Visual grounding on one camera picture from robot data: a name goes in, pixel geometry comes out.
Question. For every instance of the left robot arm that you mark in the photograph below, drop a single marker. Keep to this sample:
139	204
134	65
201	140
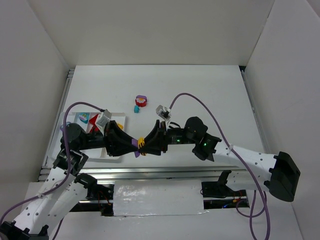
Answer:
65	185

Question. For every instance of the purple wedge brick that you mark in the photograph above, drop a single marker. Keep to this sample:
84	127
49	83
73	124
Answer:
134	142

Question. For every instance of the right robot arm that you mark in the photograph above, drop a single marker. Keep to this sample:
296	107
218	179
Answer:
274	173

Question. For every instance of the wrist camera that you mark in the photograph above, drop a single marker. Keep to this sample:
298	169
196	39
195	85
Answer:
102	120
163	112

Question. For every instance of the purple red flower brick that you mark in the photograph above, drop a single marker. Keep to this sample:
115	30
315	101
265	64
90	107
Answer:
141	100

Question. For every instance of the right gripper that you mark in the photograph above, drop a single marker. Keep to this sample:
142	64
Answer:
162	138

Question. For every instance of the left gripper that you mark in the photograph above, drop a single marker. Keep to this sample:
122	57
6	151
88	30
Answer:
109	138

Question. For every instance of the aluminium frame rail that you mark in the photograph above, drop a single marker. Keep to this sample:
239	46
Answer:
106	175

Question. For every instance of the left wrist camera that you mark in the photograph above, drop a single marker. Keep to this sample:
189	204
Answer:
102	120

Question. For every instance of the teal purple brick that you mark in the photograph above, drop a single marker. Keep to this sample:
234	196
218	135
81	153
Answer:
136	109

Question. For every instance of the teal frog brick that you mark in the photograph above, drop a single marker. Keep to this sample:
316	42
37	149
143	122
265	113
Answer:
84	117

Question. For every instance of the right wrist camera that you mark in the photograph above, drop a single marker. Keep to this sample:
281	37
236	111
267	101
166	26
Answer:
163	112

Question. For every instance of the yellow striped brick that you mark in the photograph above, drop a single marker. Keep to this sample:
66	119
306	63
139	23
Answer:
141	143

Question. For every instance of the white divided tray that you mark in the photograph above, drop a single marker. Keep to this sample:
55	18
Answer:
94	154

